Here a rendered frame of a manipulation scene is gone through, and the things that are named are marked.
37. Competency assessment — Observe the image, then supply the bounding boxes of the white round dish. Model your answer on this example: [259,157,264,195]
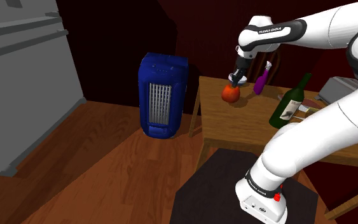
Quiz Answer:
[228,73,248,85]

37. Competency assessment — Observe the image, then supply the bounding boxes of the blue space heater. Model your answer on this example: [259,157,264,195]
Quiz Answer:
[137,52,189,140]

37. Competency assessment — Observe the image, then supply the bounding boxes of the grey refrigerator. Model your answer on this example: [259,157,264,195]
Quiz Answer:
[0,0,87,178]

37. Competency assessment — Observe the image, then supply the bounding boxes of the red apple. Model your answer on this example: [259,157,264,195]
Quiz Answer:
[221,84,241,104]

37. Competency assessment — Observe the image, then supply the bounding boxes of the purple spray bottle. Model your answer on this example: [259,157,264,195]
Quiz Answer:
[252,60,273,95]

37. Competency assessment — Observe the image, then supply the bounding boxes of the wooden table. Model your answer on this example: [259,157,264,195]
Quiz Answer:
[188,75,358,220]

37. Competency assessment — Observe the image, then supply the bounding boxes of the dark wooden chair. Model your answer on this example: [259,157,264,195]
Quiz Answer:
[245,49,282,87]

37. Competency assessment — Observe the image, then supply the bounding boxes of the silver toaster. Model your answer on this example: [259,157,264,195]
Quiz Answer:
[317,76,358,101]

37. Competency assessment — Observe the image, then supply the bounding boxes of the green wine bottle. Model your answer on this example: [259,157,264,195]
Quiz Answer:
[268,73,313,130]

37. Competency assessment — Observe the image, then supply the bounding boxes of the dark robot stand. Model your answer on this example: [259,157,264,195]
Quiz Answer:
[169,148,320,224]

